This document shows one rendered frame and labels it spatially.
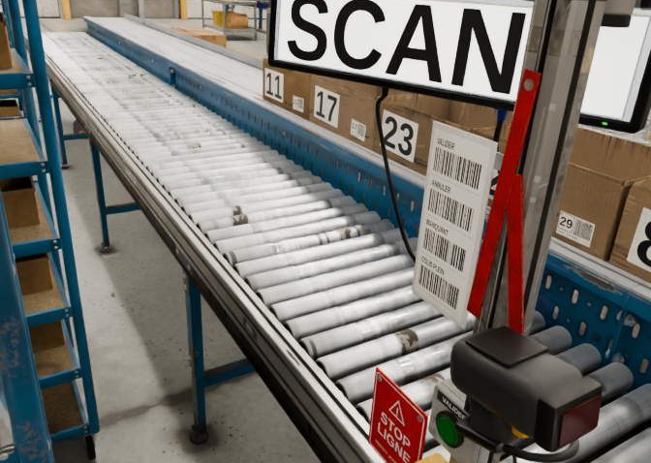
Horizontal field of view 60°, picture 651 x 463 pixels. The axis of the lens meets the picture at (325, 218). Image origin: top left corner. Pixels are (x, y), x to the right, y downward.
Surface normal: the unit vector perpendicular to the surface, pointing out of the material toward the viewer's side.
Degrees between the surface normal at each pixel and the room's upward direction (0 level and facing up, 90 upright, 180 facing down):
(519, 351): 8
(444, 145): 90
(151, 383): 0
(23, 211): 90
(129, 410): 0
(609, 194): 90
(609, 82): 86
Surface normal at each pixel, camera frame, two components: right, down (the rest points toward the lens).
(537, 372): -0.03, -0.96
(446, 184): -0.86, 0.17
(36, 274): 0.52, 0.37
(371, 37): -0.63, 0.22
